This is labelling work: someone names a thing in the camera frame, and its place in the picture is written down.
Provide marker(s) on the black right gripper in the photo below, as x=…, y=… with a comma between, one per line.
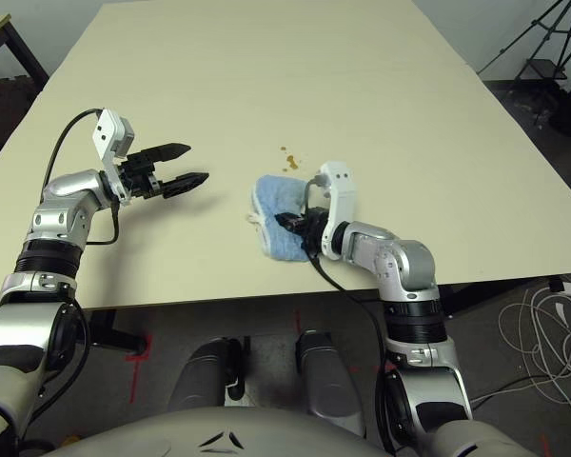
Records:
x=314, y=231

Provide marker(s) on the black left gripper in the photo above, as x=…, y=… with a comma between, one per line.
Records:
x=140, y=177

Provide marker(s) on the blue fluffy rag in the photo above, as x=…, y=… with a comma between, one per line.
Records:
x=276, y=195

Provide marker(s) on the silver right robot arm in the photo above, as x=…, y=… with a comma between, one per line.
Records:
x=409, y=266

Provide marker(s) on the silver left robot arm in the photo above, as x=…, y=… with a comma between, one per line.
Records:
x=62, y=190

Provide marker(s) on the grey right robot leg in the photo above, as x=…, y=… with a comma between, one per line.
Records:
x=328, y=381

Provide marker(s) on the grey robot leg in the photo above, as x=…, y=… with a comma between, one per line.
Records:
x=204, y=376
x=328, y=381

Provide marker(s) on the grey left robot leg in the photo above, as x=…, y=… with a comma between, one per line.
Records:
x=204, y=376

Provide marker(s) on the dark foam puzzle mat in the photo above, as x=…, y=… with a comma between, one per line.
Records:
x=0, y=109

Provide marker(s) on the grey robot torso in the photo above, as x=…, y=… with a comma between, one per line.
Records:
x=171, y=438

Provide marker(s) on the black folding stool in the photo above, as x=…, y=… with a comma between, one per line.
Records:
x=545, y=66

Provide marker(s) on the black tripod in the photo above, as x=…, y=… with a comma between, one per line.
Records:
x=535, y=23

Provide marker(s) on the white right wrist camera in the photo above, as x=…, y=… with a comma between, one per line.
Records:
x=340, y=190

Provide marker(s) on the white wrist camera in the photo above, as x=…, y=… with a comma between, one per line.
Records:
x=340, y=190
x=105, y=128

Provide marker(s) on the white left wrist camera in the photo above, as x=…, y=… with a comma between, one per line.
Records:
x=105, y=128

